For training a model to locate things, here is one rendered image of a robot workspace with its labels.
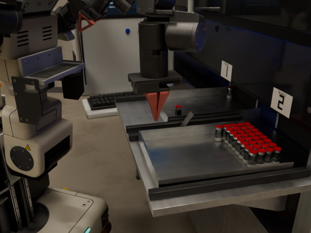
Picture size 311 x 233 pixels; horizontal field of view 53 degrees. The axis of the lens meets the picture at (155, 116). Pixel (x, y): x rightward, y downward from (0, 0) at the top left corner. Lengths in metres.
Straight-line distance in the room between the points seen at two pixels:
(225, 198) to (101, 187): 1.61
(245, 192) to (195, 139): 0.27
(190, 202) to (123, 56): 1.00
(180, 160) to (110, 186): 1.46
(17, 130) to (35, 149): 0.09
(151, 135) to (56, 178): 1.58
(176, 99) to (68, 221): 0.78
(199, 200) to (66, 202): 1.10
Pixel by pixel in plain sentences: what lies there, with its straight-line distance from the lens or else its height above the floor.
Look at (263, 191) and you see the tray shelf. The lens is 0.77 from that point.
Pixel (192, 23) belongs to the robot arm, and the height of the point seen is 1.25.
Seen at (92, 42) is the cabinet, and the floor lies 1.07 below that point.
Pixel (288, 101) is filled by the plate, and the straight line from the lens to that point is 0.88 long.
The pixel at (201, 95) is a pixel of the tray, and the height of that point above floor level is 0.89.
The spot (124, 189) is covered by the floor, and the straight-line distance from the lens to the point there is 2.22.
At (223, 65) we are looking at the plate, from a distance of 1.20.
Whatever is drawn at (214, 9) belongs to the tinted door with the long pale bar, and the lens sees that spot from 1.31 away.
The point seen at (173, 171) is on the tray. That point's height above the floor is 0.88.
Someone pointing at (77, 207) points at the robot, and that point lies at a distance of 1.67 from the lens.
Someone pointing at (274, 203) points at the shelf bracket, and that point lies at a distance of 0.94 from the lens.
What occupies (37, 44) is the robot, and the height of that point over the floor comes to 1.12.
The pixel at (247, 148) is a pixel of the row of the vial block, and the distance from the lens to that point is 0.83.
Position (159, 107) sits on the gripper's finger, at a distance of 0.64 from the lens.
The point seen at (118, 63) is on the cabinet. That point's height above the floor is 0.96.
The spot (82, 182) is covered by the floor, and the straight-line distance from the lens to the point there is 2.34.
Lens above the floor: 1.31
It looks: 23 degrees down
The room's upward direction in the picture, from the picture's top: straight up
